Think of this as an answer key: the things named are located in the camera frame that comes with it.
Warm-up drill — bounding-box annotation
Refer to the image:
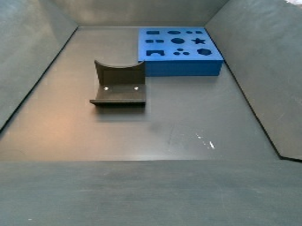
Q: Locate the black curved holder stand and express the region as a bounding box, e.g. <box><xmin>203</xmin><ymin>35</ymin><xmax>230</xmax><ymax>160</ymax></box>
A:
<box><xmin>90</xmin><ymin>61</ymin><xmax>146</xmax><ymax>105</ymax></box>

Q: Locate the blue shape sorter block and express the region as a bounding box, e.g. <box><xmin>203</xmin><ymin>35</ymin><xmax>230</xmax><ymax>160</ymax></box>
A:
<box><xmin>138</xmin><ymin>27</ymin><xmax>225</xmax><ymax>77</ymax></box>

